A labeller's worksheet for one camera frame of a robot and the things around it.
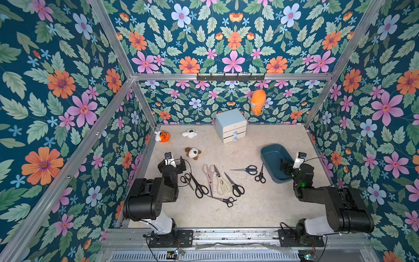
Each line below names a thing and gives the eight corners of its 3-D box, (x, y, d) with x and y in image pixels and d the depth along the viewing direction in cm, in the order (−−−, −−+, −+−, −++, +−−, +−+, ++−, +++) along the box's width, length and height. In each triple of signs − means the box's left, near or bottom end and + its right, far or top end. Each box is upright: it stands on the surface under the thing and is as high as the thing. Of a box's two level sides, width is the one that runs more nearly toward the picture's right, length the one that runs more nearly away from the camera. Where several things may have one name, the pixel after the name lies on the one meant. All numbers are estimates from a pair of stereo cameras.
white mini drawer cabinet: (223, 148, 109) (223, 132, 97) (213, 131, 119) (212, 114, 107) (246, 139, 114) (249, 122, 102) (235, 124, 124) (237, 107, 112)
